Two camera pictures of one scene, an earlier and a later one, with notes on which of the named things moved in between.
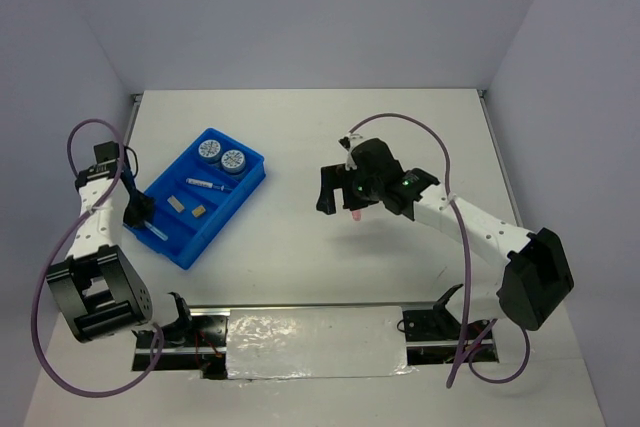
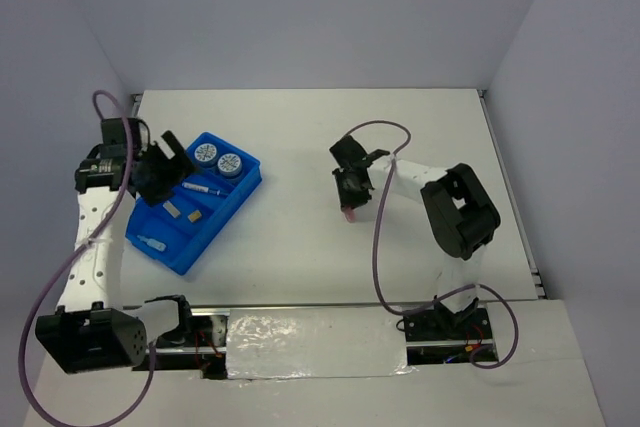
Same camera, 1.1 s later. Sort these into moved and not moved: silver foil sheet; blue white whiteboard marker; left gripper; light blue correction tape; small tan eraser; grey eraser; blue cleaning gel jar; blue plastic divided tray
Moved: grey eraser; light blue correction tape; left gripper; blue cleaning gel jar; small tan eraser; blue white whiteboard marker
Not moved: silver foil sheet; blue plastic divided tray
